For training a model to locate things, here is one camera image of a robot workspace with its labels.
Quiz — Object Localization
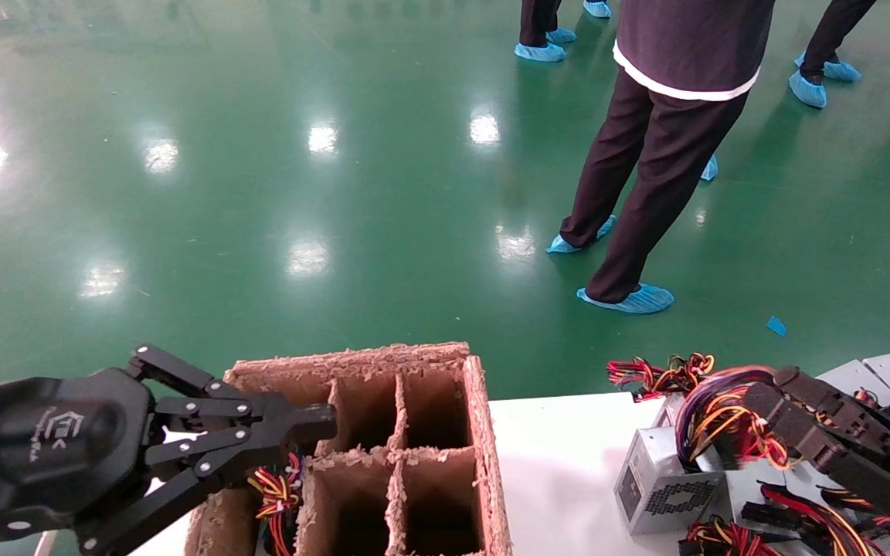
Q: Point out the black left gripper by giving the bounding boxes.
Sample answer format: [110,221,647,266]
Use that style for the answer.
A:
[0,344,336,556]

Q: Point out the grey power supply purple cables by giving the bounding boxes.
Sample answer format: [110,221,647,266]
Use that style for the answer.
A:
[615,364,795,536]

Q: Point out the brown cardboard divider box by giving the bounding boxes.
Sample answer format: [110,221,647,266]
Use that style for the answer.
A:
[185,342,513,556]

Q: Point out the person in dark trousers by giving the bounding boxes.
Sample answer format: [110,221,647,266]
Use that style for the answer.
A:
[559,0,773,303]

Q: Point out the person legs black trousers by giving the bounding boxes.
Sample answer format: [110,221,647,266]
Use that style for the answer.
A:
[799,0,877,78]
[519,0,563,47]

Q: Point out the power supply red yellow cables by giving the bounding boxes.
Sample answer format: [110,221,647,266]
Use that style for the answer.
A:
[248,454,307,556]

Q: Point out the black red yellow cable bundle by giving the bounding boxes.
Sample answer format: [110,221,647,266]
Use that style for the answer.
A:
[742,483,890,556]

